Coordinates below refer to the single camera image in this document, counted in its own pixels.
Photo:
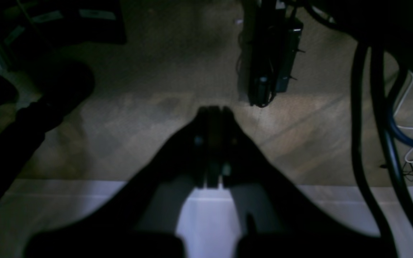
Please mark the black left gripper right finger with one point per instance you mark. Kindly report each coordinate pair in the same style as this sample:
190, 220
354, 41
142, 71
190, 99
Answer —
292, 226

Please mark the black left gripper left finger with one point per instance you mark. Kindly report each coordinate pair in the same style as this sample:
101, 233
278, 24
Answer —
140, 220

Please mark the black power strip on floor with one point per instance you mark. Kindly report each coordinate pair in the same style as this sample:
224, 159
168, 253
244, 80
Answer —
275, 44

